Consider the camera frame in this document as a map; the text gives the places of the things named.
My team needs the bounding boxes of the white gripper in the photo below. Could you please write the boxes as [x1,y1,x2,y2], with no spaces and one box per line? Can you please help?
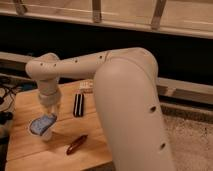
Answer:
[38,89,61,117]

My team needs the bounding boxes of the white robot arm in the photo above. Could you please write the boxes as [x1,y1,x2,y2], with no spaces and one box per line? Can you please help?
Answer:
[25,47,176,171]

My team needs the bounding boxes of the white ceramic cup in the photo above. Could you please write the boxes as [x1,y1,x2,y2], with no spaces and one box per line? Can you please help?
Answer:
[27,117,54,142]

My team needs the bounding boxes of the black striped rectangular block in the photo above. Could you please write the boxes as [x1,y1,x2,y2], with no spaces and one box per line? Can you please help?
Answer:
[73,94,84,117]

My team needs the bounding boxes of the brown sausage-shaped object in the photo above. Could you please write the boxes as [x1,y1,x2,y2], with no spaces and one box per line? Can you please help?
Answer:
[66,135,87,155]

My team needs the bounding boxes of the black cables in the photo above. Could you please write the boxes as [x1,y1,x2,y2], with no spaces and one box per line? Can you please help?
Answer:
[0,77,18,141]

